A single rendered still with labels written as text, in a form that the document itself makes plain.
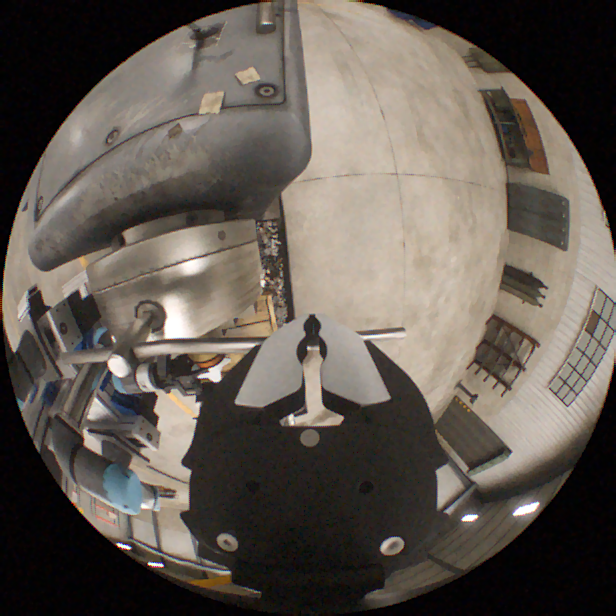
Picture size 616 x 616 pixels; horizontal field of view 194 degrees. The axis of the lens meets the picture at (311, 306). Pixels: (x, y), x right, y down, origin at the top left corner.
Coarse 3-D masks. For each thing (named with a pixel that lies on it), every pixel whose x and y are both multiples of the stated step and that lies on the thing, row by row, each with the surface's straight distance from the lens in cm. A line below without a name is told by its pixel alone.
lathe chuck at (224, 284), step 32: (224, 256) 23; (256, 256) 29; (128, 288) 23; (160, 288) 21; (192, 288) 21; (224, 288) 23; (256, 288) 28; (128, 320) 25; (192, 320) 22; (224, 320) 24
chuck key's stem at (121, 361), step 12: (144, 312) 23; (132, 324) 20; (144, 324) 20; (132, 336) 18; (144, 336) 19; (120, 348) 17; (108, 360) 17; (120, 360) 16; (132, 360) 17; (120, 372) 17
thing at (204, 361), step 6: (204, 336) 38; (192, 354) 40; (198, 354) 39; (204, 354) 39; (210, 354) 39; (216, 354) 40; (222, 354) 42; (198, 360) 40; (204, 360) 40; (210, 360) 40; (216, 360) 41; (222, 360) 42; (198, 366) 43; (204, 366) 41; (210, 366) 41
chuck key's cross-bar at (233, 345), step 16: (368, 336) 14; (384, 336) 15; (400, 336) 16; (64, 352) 24; (80, 352) 22; (96, 352) 20; (144, 352) 16; (160, 352) 16; (176, 352) 15; (192, 352) 15; (208, 352) 14; (224, 352) 14; (240, 352) 13
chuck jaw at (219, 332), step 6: (252, 306) 32; (246, 312) 33; (252, 312) 33; (234, 318) 35; (228, 324) 35; (234, 324) 35; (216, 330) 37; (222, 330) 37; (210, 336) 38; (216, 336) 37; (222, 336) 37
